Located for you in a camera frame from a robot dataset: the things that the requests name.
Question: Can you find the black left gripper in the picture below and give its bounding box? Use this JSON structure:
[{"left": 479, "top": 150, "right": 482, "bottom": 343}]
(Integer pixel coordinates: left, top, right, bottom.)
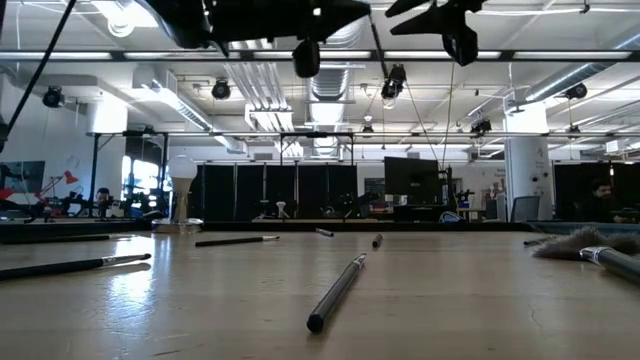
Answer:
[{"left": 187, "top": 0, "right": 372, "bottom": 57}]

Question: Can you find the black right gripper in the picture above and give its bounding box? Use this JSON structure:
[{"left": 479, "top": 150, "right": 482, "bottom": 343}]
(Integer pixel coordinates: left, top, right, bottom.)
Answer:
[{"left": 384, "top": 0, "right": 489, "bottom": 36}]

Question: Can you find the large fluffy powder brush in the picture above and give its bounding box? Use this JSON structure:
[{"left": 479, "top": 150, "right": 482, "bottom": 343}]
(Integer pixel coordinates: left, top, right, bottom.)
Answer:
[{"left": 531, "top": 226, "right": 640, "bottom": 287}]

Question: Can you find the large black monitor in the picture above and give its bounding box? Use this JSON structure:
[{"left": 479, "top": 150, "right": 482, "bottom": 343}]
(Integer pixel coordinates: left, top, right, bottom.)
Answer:
[{"left": 383, "top": 156, "right": 442, "bottom": 207}]

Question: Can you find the white light bulb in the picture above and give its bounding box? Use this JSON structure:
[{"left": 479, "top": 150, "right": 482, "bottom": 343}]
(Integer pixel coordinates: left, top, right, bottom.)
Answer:
[{"left": 166, "top": 154, "right": 199, "bottom": 224}]

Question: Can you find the grey office chair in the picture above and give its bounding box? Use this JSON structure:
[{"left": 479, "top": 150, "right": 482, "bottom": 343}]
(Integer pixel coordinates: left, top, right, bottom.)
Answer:
[{"left": 508, "top": 194, "right": 542, "bottom": 224}]

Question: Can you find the black partition panel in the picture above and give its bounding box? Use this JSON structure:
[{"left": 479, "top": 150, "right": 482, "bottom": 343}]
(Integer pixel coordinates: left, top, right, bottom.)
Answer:
[{"left": 553, "top": 161, "right": 640, "bottom": 224}]

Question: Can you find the clear bulb holder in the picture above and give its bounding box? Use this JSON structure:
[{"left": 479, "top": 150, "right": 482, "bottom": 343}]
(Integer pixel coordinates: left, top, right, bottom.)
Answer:
[{"left": 151, "top": 217, "right": 205, "bottom": 235}]

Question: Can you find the seated person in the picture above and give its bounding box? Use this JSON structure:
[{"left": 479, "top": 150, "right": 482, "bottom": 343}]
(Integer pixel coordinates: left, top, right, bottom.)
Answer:
[{"left": 574, "top": 177, "right": 639, "bottom": 225}]

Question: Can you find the red desk lamp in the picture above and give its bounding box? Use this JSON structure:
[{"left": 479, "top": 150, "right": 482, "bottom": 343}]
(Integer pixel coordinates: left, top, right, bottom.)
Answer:
[{"left": 35, "top": 169, "right": 80, "bottom": 211}]

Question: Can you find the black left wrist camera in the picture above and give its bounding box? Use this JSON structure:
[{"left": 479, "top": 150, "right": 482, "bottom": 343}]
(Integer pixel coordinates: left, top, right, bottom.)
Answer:
[{"left": 292, "top": 38, "right": 322, "bottom": 79}]

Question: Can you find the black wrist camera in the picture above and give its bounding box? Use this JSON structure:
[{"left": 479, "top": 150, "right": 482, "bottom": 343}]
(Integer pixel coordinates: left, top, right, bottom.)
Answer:
[
  {"left": 441, "top": 23, "right": 480, "bottom": 67},
  {"left": 292, "top": 38, "right": 322, "bottom": 79}
]

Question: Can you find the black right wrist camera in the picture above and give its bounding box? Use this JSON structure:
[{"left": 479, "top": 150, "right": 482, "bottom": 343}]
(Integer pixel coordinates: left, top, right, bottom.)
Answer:
[{"left": 441, "top": 23, "right": 480, "bottom": 67}]

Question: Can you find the black hanging overhead camera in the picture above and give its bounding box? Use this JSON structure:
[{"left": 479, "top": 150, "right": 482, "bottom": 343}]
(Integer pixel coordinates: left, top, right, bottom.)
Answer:
[{"left": 379, "top": 63, "right": 408, "bottom": 101}]

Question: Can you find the silver ventilation duct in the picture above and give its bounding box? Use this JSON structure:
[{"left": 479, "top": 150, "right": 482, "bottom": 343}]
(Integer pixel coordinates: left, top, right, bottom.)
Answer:
[
  {"left": 307, "top": 67, "right": 354, "bottom": 159},
  {"left": 522, "top": 29, "right": 640, "bottom": 104}
]

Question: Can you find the black overhead frame beam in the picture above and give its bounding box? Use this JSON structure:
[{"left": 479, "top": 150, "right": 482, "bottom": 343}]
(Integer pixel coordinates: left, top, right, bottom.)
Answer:
[{"left": 0, "top": 48, "right": 640, "bottom": 64}]

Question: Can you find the black partition wall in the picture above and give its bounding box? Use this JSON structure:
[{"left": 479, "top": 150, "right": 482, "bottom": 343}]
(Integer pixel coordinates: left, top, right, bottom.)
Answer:
[{"left": 192, "top": 163, "right": 359, "bottom": 223}]

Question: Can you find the black table frame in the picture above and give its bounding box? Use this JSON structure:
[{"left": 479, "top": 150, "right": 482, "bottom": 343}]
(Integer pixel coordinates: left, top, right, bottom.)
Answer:
[{"left": 0, "top": 218, "right": 640, "bottom": 245}]

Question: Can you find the background black metal frame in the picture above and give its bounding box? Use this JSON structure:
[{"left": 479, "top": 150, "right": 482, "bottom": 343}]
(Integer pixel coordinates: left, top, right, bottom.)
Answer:
[{"left": 87, "top": 129, "right": 640, "bottom": 221}]

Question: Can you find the colourful wall poster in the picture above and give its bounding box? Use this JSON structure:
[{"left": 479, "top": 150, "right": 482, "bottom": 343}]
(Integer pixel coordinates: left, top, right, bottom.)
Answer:
[{"left": 0, "top": 160, "right": 46, "bottom": 201}]

